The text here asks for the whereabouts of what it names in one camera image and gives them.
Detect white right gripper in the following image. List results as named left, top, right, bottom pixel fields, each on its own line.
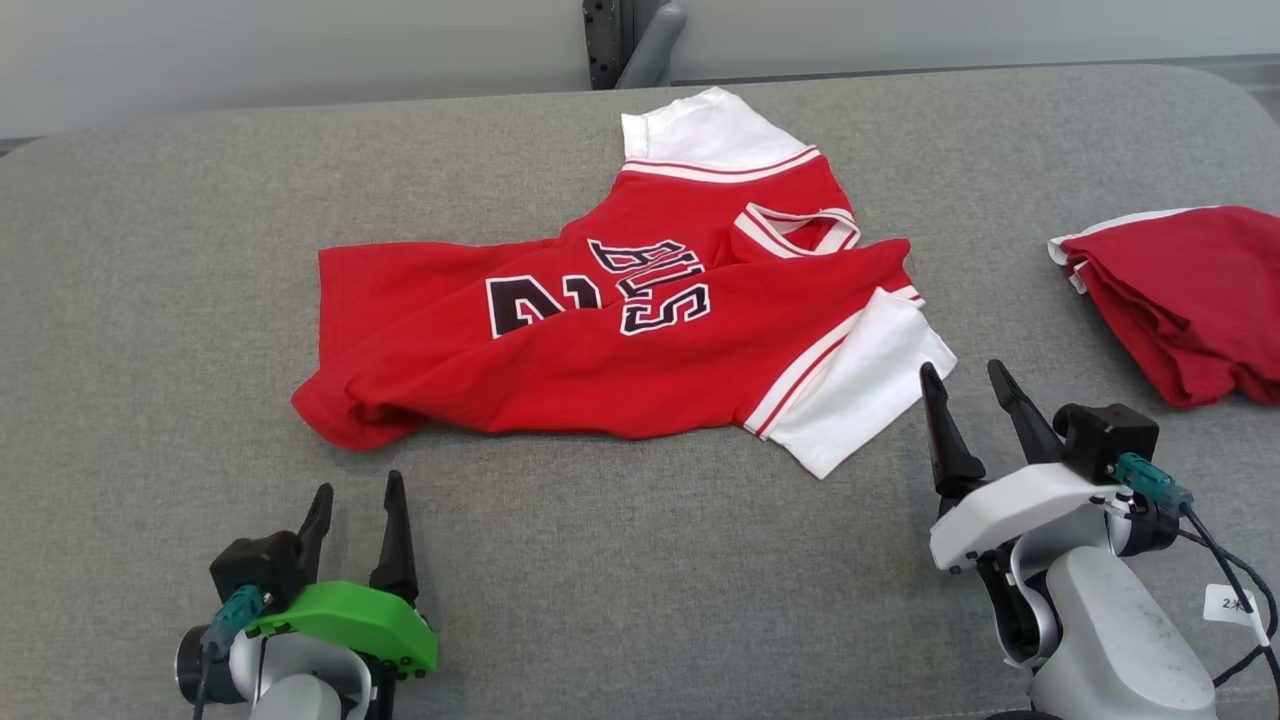
left=919, top=359, right=1137, bottom=575

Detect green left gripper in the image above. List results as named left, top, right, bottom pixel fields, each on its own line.
left=245, top=470, right=440, bottom=681

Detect plain red garment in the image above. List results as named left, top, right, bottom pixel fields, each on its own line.
left=1047, top=205, right=1280, bottom=410

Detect red white basketball jersey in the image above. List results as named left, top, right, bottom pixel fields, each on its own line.
left=291, top=87, right=959, bottom=481

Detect left black cable teal plug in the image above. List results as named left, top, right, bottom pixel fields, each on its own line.
left=190, top=585, right=272, bottom=720

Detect black cable teal plug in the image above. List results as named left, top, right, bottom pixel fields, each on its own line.
left=1111, top=452, right=1280, bottom=693
left=190, top=585, right=272, bottom=720

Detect right black cable teal plug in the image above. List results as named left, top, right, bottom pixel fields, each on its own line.
left=1111, top=452, right=1280, bottom=693

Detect white paper cable tag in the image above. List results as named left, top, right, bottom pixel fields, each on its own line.
left=1202, top=583, right=1272, bottom=647

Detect grey frame leg black bracket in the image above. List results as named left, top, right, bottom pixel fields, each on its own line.
left=582, top=0, right=690, bottom=92

